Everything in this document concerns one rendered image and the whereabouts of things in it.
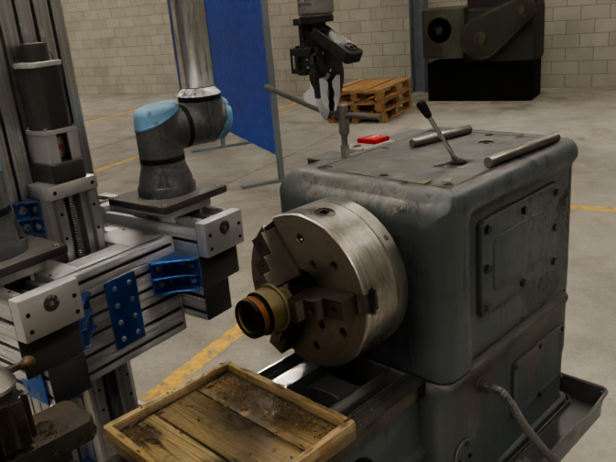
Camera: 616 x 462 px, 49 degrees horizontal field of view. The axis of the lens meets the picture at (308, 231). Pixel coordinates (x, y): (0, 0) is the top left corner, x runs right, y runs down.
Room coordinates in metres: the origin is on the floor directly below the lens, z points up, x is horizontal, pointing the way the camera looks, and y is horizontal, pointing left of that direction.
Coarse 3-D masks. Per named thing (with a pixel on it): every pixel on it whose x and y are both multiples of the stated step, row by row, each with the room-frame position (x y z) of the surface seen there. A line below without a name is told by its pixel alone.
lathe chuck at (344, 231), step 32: (288, 224) 1.21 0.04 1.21; (320, 224) 1.15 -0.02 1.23; (352, 224) 1.17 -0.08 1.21; (256, 256) 1.28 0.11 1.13; (320, 256) 1.15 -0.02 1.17; (352, 256) 1.10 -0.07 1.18; (384, 256) 1.14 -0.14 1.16; (256, 288) 1.29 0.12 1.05; (288, 288) 1.22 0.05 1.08; (352, 288) 1.10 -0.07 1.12; (384, 288) 1.11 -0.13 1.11; (320, 320) 1.16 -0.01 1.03; (352, 320) 1.10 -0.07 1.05; (384, 320) 1.11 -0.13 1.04; (320, 352) 1.16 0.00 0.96; (352, 352) 1.10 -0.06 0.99
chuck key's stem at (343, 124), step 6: (342, 108) 1.40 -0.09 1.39; (342, 114) 1.40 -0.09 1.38; (342, 120) 1.40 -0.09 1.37; (342, 126) 1.40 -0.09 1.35; (348, 126) 1.40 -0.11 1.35; (342, 132) 1.40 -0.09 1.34; (348, 132) 1.40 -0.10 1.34; (342, 138) 1.40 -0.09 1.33; (342, 144) 1.40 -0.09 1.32; (342, 150) 1.41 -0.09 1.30; (348, 150) 1.41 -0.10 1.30; (342, 156) 1.41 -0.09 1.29; (348, 156) 1.41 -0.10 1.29
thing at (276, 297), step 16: (272, 288) 1.12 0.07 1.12; (240, 304) 1.10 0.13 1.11; (256, 304) 1.08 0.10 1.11; (272, 304) 1.09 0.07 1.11; (288, 304) 1.10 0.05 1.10; (240, 320) 1.10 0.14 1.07; (256, 320) 1.13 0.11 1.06; (272, 320) 1.08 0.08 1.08; (288, 320) 1.10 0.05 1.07; (256, 336) 1.07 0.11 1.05
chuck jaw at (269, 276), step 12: (264, 228) 1.26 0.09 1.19; (276, 228) 1.23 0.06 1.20; (252, 240) 1.22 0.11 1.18; (264, 240) 1.20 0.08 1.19; (276, 240) 1.21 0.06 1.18; (264, 252) 1.20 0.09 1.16; (276, 252) 1.19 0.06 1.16; (288, 252) 1.21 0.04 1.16; (264, 264) 1.17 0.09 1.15; (276, 264) 1.17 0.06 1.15; (288, 264) 1.19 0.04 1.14; (264, 276) 1.14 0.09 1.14; (276, 276) 1.16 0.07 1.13; (288, 276) 1.17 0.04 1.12
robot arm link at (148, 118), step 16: (144, 112) 1.69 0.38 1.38; (160, 112) 1.68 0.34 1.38; (176, 112) 1.72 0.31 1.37; (144, 128) 1.68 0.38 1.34; (160, 128) 1.68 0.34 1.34; (176, 128) 1.70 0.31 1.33; (192, 128) 1.73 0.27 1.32; (144, 144) 1.68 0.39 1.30; (160, 144) 1.68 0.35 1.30; (176, 144) 1.70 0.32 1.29
